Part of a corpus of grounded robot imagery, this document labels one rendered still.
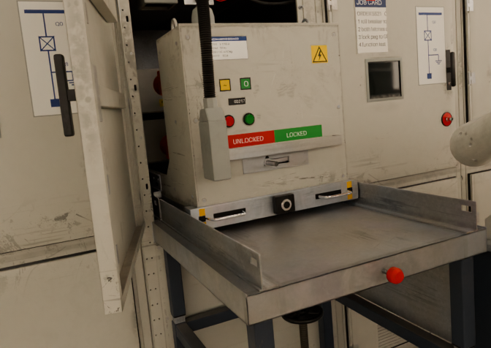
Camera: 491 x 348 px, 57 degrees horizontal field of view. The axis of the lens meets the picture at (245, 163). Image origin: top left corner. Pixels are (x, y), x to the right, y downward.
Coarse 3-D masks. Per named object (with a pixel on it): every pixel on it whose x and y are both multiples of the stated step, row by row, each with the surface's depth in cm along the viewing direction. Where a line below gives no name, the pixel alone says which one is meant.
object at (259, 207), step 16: (288, 192) 129; (304, 192) 131; (320, 192) 134; (336, 192) 137; (352, 192) 139; (192, 208) 118; (224, 208) 121; (240, 208) 123; (256, 208) 125; (272, 208) 127; (304, 208) 132; (224, 224) 121
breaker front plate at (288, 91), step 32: (192, 32) 115; (224, 32) 119; (256, 32) 123; (288, 32) 127; (320, 32) 131; (192, 64) 116; (224, 64) 119; (256, 64) 123; (288, 64) 128; (320, 64) 132; (192, 96) 116; (224, 96) 120; (256, 96) 124; (288, 96) 128; (320, 96) 133; (192, 128) 117; (256, 128) 125; (288, 128) 129; (256, 160) 125; (320, 160) 135; (224, 192) 122; (256, 192) 126
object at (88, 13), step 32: (64, 0) 72; (96, 0) 98; (96, 32) 103; (64, 64) 78; (96, 64) 98; (64, 96) 77; (96, 96) 78; (128, 96) 135; (64, 128) 78; (96, 128) 75; (96, 160) 76; (96, 192) 76; (128, 192) 129; (96, 224) 77; (128, 224) 121; (128, 256) 110; (128, 288) 89
